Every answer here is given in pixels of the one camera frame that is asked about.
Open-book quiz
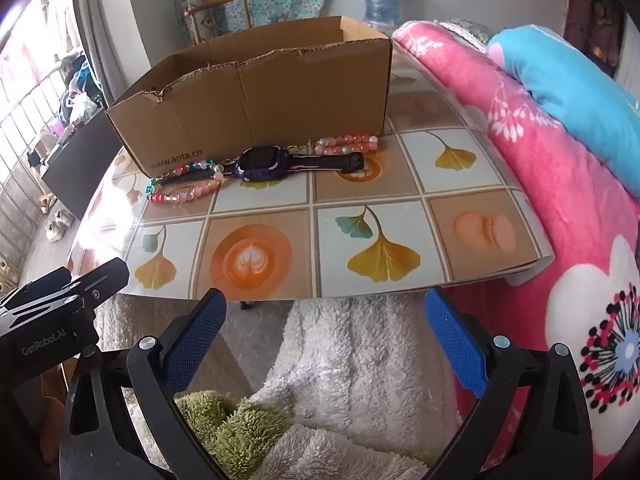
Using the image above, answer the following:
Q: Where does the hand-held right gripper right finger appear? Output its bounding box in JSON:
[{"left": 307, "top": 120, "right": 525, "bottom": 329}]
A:
[{"left": 422, "top": 287, "right": 593, "bottom": 480}]

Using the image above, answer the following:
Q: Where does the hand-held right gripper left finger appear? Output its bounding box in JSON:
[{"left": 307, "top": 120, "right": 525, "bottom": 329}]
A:
[{"left": 59, "top": 287, "right": 231, "bottom": 480}]

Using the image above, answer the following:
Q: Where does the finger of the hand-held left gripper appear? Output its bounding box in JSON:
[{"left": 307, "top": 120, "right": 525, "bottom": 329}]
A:
[
  {"left": 0, "top": 266, "right": 74, "bottom": 317},
  {"left": 74, "top": 257, "right": 131, "bottom": 312}
]

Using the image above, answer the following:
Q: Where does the pink and teal bead bracelet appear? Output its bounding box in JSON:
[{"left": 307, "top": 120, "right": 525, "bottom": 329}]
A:
[{"left": 146, "top": 158, "right": 227, "bottom": 207}]

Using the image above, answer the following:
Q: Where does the purple smartwatch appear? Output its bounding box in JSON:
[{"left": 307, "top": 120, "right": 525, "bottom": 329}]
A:
[{"left": 160, "top": 146, "right": 366, "bottom": 183}]

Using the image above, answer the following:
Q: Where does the brown cardboard box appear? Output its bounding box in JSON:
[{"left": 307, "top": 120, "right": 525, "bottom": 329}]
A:
[{"left": 105, "top": 16, "right": 393, "bottom": 178}]

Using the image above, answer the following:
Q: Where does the white sneaker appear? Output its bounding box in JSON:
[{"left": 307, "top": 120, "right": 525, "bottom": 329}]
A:
[{"left": 46, "top": 210, "right": 76, "bottom": 243}]

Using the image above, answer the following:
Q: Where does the white and green fluffy robe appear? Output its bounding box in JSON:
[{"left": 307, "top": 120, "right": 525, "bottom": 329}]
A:
[{"left": 95, "top": 295, "right": 501, "bottom": 480}]

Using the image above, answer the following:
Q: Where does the dark grey board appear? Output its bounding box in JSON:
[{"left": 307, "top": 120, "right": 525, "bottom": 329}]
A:
[{"left": 41, "top": 112, "right": 126, "bottom": 221}]

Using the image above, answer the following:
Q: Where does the tile-patterned table cover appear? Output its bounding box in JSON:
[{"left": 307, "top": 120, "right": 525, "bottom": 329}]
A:
[{"left": 65, "top": 50, "right": 557, "bottom": 301}]

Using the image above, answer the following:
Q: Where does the white metal railing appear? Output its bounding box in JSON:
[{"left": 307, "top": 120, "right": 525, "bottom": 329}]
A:
[{"left": 0, "top": 60, "right": 108, "bottom": 271}]

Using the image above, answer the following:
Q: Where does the pile of clothes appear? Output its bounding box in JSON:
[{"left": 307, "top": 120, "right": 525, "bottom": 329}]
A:
[{"left": 60, "top": 52, "right": 101, "bottom": 121}]

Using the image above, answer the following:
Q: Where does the pink floral blanket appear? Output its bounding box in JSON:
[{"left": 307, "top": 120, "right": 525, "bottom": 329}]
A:
[{"left": 391, "top": 20, "right": 640, "bottom": 480}]

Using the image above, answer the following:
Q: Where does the grey curtain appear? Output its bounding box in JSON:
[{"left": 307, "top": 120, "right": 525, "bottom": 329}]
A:
[{"left": 70, "top": 0, "right": 136, "bottom": 106}]

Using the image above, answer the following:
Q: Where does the blue pillow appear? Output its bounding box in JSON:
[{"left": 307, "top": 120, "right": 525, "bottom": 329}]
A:
[{"left": 487, "top": 25, "right": 640, "bottom": 186}]

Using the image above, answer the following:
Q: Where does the wooden chair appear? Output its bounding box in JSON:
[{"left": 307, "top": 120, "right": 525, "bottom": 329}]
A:
[{"left": 182, "top": 0, "right": 253, "bottom": 46}]

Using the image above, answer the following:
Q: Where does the grey patterned pillow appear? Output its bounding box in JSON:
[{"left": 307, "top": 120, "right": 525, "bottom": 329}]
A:
[{"left": 437, "top": 17, "right": 498, "bottom": 53}]

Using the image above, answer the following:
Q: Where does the blue water bottle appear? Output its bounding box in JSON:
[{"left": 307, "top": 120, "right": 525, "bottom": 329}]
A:
[{"left": 362, "top": 0, "right": 402, "bottom": 28}]

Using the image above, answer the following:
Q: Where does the wall poster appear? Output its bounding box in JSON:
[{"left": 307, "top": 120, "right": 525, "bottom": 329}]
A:
[{"left": 582, "top": 0, "right": 626, "bottom": 78}]

